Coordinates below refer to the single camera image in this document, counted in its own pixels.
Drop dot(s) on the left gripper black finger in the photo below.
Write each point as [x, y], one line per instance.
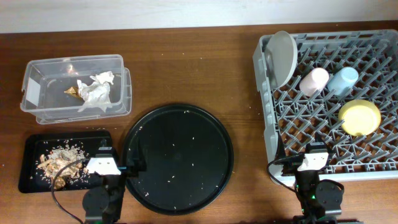
[103, 143]
[138, 162]

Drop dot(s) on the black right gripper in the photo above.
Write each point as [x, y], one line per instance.
[293, 163]

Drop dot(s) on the peanut shells and rice scraps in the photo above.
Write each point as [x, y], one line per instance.
[74, 177]

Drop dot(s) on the white napkin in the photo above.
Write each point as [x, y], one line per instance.
[96, 95]

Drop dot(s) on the gold snack wrapper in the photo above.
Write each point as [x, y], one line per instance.
[73, 91]

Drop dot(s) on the pink cup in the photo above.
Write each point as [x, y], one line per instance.
[313, 81]

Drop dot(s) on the yellow bowl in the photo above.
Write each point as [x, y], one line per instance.
[360, 117]

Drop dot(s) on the blue cup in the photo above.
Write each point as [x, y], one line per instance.
[343, 80]

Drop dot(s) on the grey plate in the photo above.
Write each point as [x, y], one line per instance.
[281, 58]

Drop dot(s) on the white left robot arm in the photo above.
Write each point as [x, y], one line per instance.
[103, 204]

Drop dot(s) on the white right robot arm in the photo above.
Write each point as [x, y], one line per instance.
[320, 200]

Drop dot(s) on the grey dishwasher rack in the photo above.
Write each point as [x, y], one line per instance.
[297, 118]

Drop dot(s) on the clear plastic waste bin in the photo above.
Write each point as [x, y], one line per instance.
[46, 82]

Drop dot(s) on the black rectangular tray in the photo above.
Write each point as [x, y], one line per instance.
[32, 179]

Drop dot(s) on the round black serving tray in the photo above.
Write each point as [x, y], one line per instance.
[189, 157]

